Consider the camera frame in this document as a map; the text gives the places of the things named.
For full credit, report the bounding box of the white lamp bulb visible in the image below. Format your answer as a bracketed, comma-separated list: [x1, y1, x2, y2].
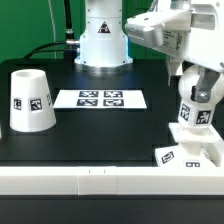
[178, 66, 224, 130]

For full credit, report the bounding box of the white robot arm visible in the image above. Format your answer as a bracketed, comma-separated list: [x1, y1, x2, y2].
[75, 0, 224, 75]

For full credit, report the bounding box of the white lamp shade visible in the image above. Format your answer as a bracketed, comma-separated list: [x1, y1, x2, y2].
[10, 69, 56, 132]

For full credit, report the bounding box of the black vertical cable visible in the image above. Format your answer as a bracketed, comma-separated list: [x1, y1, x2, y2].
[63, 0, 75, 62]

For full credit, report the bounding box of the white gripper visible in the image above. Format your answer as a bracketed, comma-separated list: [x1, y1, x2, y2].
[125, 0, 224, 103]

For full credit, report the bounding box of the white front wall bar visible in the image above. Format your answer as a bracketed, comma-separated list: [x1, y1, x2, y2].
[0, 167, 224, 195]

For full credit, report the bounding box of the white marker sheet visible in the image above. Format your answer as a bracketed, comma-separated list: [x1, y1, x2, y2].
[54, 90, 147, 109]

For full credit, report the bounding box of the white lamp base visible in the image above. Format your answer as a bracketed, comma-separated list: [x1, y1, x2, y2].
[155, 123, 224, 168]

